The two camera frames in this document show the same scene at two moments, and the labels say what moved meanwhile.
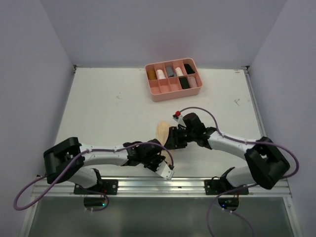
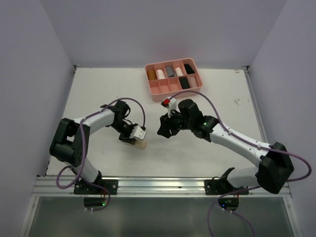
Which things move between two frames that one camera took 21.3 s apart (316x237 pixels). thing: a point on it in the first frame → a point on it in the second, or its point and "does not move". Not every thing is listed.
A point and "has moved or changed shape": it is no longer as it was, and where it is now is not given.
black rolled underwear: x=188 y=69 does not move
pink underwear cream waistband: x=192 y=82 does not move
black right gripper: x=173 y=140 → x=166 y=124
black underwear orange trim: x=184 y=83 does not move
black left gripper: x=160 y=159 → x=126 y=138
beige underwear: x=162 y=129 has moved or changed shape
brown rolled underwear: x=151 y=74 does not move
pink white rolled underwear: x=178 y=71 does not move
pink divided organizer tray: x=173 y=80 does not move
